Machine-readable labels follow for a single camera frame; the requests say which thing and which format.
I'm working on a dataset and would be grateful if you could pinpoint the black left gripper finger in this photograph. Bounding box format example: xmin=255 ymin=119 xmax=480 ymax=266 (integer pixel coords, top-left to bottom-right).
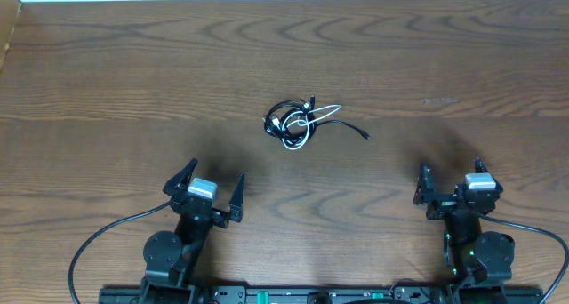
xmin=163 ymin=158 xmax=198 ymax=196
xmin=229 ymin=173 xmax=245 ymax=223

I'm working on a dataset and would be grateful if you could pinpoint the white USB cable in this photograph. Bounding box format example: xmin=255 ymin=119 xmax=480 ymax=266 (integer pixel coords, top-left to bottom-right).
xmin=273 ymin=103 xmax=343 ymax=151

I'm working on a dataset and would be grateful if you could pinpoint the black USB cable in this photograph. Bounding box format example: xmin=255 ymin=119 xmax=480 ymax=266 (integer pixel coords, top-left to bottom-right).
xmin=262 ymin=95 xmax=371 ymax=148

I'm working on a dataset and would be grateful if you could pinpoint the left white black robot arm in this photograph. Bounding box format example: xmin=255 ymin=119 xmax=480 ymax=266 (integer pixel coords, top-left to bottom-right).
xmin=136 ymin=159 xmax=245 ymax=304

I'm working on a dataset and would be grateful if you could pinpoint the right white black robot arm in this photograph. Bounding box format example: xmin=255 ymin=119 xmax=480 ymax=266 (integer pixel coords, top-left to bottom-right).
xmin=413 ymin=159 xmax=515 ymax=303

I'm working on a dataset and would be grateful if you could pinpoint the right black camera cable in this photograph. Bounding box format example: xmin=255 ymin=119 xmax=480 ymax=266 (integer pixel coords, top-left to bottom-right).
xmin=475 ymin=211 xmax=569 ymax=304

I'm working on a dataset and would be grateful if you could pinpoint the black camera cable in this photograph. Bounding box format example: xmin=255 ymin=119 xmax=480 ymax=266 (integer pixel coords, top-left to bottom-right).
xmin=67 ymin=200 xmax=173 ymax=304
xmin=475 ymin=211 xmax=569 ymax=304

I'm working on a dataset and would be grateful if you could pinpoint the left black camera cable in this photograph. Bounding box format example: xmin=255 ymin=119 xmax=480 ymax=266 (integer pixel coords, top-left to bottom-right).
xmin=67 ymin=200 xmax=173 ymax=304

